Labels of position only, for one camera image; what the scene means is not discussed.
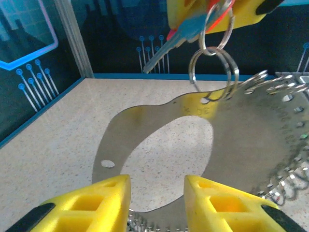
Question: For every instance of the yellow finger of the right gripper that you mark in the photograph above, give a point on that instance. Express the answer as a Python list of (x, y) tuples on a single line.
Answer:
[(243, 14)]

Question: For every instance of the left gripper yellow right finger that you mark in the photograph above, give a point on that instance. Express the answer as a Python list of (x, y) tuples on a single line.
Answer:
[(217, 212)]

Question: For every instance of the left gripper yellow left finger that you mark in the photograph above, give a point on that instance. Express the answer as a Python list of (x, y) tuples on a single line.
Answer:
[(101, 212)]

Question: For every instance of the red tag key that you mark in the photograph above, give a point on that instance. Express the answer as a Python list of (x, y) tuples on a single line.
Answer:
[(187, 25)]

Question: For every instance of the aluminium corner post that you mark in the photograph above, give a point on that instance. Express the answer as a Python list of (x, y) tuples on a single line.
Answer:
[(74, 41)]

